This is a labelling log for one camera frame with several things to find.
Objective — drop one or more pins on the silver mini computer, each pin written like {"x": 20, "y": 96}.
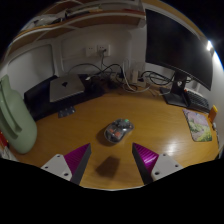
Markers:
{"x": 66, "y": 87}

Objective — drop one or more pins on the cherry blossom print mouse pad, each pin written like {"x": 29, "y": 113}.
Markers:
{"x": 198, "y": 126}

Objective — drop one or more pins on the white wall socket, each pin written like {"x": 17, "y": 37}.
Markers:
{"x": 90, "y": 50}
{"x": 104, "y": 50}

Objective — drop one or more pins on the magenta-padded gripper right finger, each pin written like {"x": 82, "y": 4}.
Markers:
{"x": 146, "y": 159}

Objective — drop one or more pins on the black computer monitor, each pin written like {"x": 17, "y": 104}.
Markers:
{"x": 173, "y": 46}

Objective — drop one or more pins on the silver blister pack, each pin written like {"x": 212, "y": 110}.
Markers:
{"x": 66, "y": 112}

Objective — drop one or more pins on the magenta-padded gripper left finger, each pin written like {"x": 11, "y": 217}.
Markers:
{"x": 76, "y": 160}

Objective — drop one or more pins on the black flat box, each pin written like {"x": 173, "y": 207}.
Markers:
{"x": 38, "y": 101}

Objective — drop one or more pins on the pale green jug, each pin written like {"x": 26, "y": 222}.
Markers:
{"x": 18, "y": 123}

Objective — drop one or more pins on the amber jar with yellow lid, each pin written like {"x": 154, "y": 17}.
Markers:
{"x": 213, "y": 113}

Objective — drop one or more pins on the white power strip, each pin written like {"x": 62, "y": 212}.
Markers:
{"x": 134, "y": 76}

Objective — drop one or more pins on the wooden wall shelf unit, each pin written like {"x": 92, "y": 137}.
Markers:
{"x": 83, "y": 16}

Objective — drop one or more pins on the transparent computer mouse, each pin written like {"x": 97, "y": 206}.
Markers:
{"x": 118, "y": 130}

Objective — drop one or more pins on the red and white packet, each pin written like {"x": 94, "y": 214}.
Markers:
{"x": 2, "y": 141}

